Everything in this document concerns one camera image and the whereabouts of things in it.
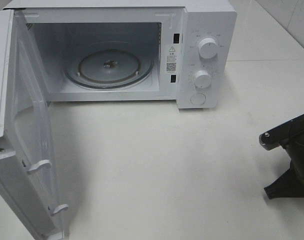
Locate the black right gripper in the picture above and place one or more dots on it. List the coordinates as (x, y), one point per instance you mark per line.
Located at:
(291, 183)

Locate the round white door button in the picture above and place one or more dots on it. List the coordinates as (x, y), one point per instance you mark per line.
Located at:
(198, 99)

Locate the white dial knob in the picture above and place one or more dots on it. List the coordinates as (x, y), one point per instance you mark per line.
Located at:
(202, 79)
(208, 47)

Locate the white microwave door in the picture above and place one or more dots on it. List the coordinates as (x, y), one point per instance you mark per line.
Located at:
(28, 175)

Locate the white microwave oven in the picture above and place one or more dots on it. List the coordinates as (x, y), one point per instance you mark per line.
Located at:
(173, 27)

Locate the glass microwave turntable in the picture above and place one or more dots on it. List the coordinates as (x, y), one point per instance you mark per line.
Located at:
(109, 65)

